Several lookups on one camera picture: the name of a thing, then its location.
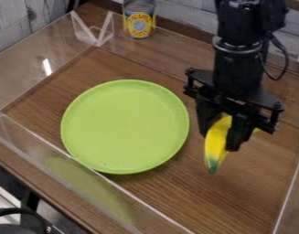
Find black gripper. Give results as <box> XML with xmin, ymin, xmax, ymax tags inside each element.
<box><xmin>183</xmin><ymin>39</ymin><xmax>285</xmax><ymax>152</ymax></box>

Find yellow toy banana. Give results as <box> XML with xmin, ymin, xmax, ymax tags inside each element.
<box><xmin>204</xmin><ymin>114</ymin><xmax>261</xmax><ymax>176</ymax></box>

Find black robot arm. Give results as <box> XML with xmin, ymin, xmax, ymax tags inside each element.
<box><xmin>185</xmin><ymin>0</ymin><xmax>289</xmax><ymax>152</ymax></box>

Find green round plate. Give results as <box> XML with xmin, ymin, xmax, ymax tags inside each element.
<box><xmin>61</xmin><ymin>80</ymin><xmax>190</xmax><ymax>175</ymax></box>

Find yellow labelled tin can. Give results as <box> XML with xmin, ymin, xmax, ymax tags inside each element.
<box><xmin>122</xmin><ymin>0</ymin><xmax>157</xmax><ymax>39</ymax></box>

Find clear acrylic enclosure walls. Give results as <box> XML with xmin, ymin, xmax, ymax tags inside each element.
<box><xmin>0</xmin><ymin>6</ymin><xmax>299</xmax><ymax>234</ymax></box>

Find black metal table bracket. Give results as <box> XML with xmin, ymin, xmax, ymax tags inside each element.
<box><xmin>20</xmin><ymin>190</ymin><xmax>65</xmax><ymax>234</ymax></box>

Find black cable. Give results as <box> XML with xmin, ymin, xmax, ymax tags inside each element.
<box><xmin>0</xmin><ymin>207</ymin><xmax>47</xmax><ymax>234</ymax></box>

